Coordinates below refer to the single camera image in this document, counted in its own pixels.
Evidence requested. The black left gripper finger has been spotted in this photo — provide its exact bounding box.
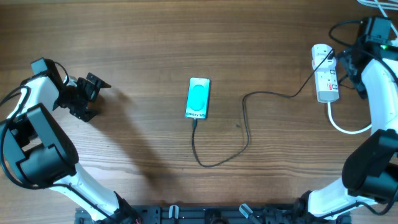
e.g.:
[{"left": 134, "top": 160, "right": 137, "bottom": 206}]
[
  {"left": 76, "top": 108, "right": 99, "bottom": 122},
  {"left": 86, "top": 73, "right": 111, "bottom": 89}
]

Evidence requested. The black charger cable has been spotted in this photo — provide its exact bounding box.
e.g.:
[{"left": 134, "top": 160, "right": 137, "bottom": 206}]
[{"left": 191, "top": 48, "right": 336, "bottom": 169}]

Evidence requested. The blue smartphone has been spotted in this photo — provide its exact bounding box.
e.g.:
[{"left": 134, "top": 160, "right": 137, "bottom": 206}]
[{"left": 185, "top": 77, "right": 211, "bottom": 119}]

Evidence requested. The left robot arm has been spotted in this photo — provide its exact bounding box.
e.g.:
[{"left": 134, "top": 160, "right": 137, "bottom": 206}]
[{"left": 1, "top": 58, "right": 142, "bottom": 223}]

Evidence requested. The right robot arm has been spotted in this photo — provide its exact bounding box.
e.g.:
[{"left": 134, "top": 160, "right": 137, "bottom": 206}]
[{"left": 291, "top": 16, "right": 397, "bottom": 223}]

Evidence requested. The white charger adapter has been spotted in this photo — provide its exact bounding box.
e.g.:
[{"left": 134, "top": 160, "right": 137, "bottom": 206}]
[{"left": 312, "top": 50, "right": 336, "bottom": 71}]

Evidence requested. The white power strip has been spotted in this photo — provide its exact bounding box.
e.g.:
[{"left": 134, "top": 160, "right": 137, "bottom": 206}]
[{"left": 312, "top": 44, "right": 340, "bottom": 103}]

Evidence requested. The white power strip cord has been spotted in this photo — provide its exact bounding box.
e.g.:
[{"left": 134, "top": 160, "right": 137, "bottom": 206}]
[{"left": 326, "top": 0, "right": 398, "bottom": 135}]

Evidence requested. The black mounting rail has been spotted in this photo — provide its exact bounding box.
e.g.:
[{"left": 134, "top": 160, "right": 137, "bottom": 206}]
[{"left": 73, "top": 203, "right": 352, "bottom": 224}]

